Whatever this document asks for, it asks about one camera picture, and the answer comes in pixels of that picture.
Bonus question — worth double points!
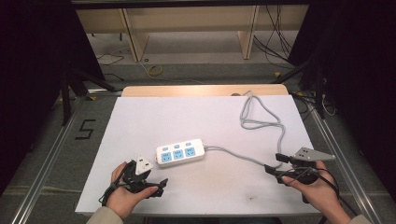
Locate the white table sheet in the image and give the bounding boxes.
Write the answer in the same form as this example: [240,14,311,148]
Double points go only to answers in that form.
[75,94,321,217]

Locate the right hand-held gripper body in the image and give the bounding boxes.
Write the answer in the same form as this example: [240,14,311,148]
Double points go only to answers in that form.
[287,147,337,186]

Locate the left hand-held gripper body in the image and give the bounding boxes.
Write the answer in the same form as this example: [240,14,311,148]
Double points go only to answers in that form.
[121,155,161,194]

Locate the wooden shelf unit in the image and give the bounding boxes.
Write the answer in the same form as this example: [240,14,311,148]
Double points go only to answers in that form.
[76,4,309,63]

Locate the black hanging cables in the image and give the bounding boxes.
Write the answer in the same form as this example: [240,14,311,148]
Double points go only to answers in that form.
[253,4,297,68]

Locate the black curtain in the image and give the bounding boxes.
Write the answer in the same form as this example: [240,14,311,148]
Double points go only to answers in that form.
[287,0,396,202]
[0,0,106,195]

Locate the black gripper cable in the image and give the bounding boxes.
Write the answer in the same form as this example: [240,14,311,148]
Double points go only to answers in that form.
[281,166,359,218]
[98,161,134,207]

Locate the aluminium rail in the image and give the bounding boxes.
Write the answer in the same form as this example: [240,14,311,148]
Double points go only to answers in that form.
[305,98,376,224]
[10,95,87,224]

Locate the yellow coiled cable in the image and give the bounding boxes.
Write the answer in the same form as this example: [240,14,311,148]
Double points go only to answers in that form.
[138,59,206,86]

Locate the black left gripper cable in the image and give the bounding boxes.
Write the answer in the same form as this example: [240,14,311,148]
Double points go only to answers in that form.
[98,161,134,207]

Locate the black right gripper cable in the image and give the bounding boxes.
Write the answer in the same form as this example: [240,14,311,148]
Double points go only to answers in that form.
[281,166,359,218]

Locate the grey power strip cable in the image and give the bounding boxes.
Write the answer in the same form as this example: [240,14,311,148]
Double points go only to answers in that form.
[203,91,287,169]

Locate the person's left hand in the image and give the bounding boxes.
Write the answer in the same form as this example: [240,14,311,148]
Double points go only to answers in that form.
[105,161,159,220]

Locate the white power strip blue sockets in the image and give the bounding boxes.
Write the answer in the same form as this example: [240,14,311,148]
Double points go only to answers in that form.
[155,138,206,169]

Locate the person's right hand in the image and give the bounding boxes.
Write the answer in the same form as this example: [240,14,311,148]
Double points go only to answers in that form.
[281,161,353,224]

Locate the black metal stand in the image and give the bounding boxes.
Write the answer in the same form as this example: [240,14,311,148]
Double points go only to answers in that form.
[60,63,123,126]
[273,58,327,120]

